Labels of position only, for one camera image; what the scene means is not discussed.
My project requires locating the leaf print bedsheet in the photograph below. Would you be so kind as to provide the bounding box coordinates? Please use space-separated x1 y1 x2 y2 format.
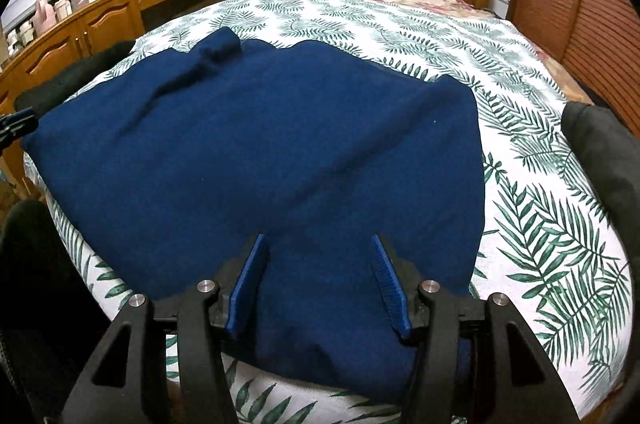
22 0 633 424

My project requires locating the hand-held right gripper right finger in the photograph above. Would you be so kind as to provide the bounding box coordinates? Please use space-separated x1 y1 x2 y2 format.
369 233 582 424

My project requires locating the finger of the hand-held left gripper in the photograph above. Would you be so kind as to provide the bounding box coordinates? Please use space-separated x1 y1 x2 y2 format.
0 106 40 147

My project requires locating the dark grey cloth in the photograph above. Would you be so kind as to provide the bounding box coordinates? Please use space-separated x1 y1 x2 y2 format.
561 101 640 230

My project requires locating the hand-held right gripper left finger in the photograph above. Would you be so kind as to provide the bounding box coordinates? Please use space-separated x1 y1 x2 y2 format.
59 233 271 424

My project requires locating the navy blue coat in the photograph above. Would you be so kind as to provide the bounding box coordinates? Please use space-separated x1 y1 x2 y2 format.
20 26 487 405

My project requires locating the black cloth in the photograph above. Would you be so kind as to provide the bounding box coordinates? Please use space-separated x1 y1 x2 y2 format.
15 41 137 115

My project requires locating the wooden desk cabinet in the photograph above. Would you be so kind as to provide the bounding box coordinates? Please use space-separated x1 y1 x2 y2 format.
0 0 241 185

